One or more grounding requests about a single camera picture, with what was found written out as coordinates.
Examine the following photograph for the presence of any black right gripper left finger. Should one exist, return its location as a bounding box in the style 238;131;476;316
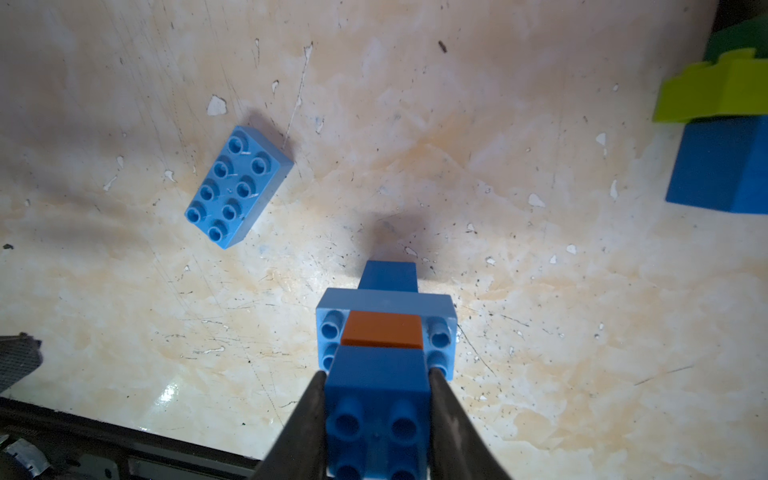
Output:
251;370;327;479

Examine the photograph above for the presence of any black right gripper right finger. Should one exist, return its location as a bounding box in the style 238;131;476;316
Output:
428;368;510;480

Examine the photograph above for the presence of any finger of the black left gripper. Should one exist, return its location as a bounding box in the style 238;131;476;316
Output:
0;333;43;392

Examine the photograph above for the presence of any blue square lego brick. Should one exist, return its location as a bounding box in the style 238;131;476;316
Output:
324;346;431;479

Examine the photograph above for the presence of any brown square lego brick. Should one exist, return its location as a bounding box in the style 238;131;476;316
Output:
341;311;423;350

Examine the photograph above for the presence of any light blue long lego brick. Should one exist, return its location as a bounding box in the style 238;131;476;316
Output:
185;126;294;250

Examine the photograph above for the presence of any lime green lego brick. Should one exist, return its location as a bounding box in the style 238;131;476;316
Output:
653;48;767;123

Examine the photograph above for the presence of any dark green lego brick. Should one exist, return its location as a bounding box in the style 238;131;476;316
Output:
703;14;768;62

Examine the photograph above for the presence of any blue small lego brick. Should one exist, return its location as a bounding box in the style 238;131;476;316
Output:
358;260;418;293

